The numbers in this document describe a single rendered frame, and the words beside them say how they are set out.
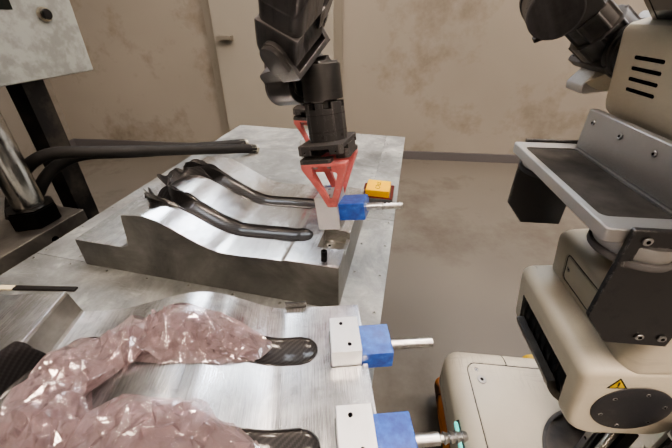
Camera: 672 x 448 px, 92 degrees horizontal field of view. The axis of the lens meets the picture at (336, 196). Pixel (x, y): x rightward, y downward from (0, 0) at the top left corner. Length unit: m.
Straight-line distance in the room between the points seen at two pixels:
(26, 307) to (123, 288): 0.18
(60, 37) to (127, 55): 2.46
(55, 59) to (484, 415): 1.50
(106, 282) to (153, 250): 0.12
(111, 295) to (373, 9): 2.66
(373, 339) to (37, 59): 1.06
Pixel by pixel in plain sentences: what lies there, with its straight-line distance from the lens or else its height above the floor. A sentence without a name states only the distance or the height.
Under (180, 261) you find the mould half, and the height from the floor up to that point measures 0.85.
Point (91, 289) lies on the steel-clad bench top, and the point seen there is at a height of 0.80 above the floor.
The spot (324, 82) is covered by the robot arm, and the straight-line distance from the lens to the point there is 0.46.
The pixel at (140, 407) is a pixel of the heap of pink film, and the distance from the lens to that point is 0.39.
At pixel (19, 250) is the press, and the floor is 0.78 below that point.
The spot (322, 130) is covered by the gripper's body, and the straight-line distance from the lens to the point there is 0.47.
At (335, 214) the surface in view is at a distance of 0.50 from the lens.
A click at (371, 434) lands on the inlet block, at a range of 0.38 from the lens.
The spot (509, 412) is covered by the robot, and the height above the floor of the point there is 0.28.
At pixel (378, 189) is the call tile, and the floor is 0.84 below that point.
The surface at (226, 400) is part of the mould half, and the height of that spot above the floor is 0.88.
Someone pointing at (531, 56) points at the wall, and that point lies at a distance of 3.23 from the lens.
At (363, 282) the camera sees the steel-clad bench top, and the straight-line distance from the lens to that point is 0.61.
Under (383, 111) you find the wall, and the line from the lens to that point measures 3.06.
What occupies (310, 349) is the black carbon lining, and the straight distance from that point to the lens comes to 0.46.
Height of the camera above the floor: 1.23
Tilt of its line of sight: 30 degrees down
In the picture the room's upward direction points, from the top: straight up
